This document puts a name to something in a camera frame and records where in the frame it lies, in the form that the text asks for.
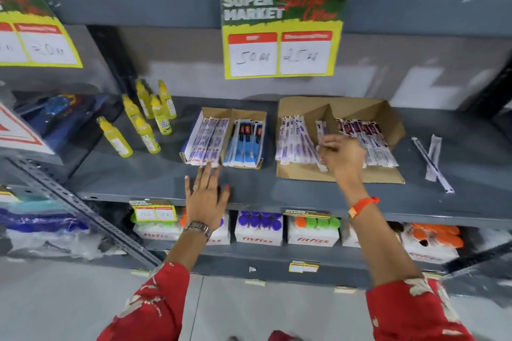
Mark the person's right hand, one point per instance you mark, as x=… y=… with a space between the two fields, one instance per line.
x=346 y=161

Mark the person's left hand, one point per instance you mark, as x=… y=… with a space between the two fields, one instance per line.
x=204 y=203

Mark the person's left thumb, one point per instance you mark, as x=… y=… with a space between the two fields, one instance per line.
x=226 y=193

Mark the person's left little finger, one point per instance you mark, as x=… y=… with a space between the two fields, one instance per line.
x=188 y=187

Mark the person's right fingers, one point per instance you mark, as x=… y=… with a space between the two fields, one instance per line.
x=331 y=149

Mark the white purple slim packet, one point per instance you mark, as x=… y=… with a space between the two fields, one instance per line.
x=321 y=131

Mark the person's right forearm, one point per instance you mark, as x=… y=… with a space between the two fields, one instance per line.
x=384 y=257

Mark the person's left forearm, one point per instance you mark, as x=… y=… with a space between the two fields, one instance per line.
x=176 y=264

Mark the stack of purple white packets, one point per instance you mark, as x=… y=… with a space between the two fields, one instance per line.
x=294 y=141

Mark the small yellow shelf label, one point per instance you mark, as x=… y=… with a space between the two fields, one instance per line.
x=306 y=213
x=154 y=212

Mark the silver wristwatch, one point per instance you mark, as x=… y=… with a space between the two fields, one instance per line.
x=199 y=228

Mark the stack of red white packets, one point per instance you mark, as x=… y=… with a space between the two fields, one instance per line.
x=376 y=145

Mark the large brown cardboard tray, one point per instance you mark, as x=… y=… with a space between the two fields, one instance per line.
x=352 y=109

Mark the bundle of white purple packets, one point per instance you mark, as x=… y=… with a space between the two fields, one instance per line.
x=206 y=139

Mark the row of white bottle boxes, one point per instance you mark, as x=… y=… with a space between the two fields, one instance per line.
x=260 y=233

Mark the bundle of blue packets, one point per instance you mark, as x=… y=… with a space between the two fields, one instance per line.
x=244 y=143

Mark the orange wristband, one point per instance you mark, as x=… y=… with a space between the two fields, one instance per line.
x=362 y=205

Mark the group of yellow bottles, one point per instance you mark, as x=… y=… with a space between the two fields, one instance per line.
x=154 y=121

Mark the small brown cardboard box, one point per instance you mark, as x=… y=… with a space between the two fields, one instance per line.
x=232 y=113

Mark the short loose white packet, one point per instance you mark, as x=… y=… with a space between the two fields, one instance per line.
x=433 y=153

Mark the long loose white packet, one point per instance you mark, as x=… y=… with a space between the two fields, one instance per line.
x=434 y=167

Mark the small yellow price tag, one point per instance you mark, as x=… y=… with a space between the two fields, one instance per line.
x=304 y=267

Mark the large yellow green price sign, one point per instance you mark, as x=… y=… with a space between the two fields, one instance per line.
x=280 y=33

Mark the blue toy blister pack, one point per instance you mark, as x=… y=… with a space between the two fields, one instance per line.
x=68 y=113

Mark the bagged blue capped items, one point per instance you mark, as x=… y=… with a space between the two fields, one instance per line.
x=44 y=225

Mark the white red triangle sign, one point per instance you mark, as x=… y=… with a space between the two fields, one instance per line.
x=20 y=131

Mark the grey metal shelf unit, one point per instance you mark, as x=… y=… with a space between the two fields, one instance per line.
x=160 y=5

